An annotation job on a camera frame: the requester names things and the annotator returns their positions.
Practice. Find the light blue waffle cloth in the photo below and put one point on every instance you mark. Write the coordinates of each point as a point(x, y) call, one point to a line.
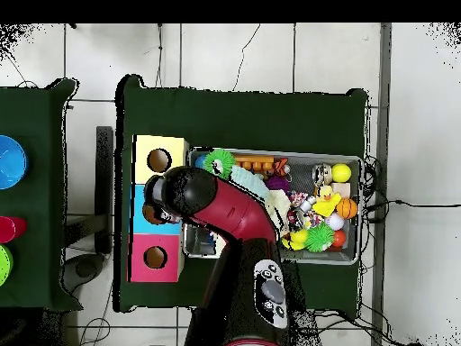
point(248, 180)

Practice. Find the cream waffle cloth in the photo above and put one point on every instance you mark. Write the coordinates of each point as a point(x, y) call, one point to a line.
point(281, 205)

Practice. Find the clear plastic bottle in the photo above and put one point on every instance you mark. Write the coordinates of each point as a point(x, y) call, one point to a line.
point(168, 216)

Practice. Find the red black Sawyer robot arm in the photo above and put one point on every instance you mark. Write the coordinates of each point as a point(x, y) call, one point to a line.
point(234, 212)

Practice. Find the wooden box with three holes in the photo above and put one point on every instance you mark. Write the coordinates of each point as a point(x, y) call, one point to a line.
point(173, 144)

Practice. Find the shallow clear mesh bin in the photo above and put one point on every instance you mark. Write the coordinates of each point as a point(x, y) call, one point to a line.
point(324, 257)

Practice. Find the orange toy brick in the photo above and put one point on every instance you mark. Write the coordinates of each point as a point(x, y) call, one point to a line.
point(254, 161)

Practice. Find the purple spiky ball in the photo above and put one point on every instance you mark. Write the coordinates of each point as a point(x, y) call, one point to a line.
point(277, 183)

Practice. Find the yellow rubber duck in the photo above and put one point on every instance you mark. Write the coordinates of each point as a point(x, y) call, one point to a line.
point(326, 202)

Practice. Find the small green puffer ball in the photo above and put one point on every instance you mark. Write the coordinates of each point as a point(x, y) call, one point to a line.
point(319, 237)

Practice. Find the yellow ball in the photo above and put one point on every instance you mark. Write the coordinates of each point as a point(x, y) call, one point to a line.
point(341, 173)

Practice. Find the small orange basketball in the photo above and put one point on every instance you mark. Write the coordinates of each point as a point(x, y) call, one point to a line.
point(347, 208)

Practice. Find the grey rounded base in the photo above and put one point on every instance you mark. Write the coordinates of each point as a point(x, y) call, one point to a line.
point(84, 270)

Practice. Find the dark green side table cloth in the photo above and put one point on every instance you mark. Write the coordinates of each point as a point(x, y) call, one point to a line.
point(32, 202)

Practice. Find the blue bowl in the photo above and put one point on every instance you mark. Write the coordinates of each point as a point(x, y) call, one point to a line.
point(10, 162)

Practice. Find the red toy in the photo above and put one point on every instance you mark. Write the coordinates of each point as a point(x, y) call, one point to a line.
point(10, 229)

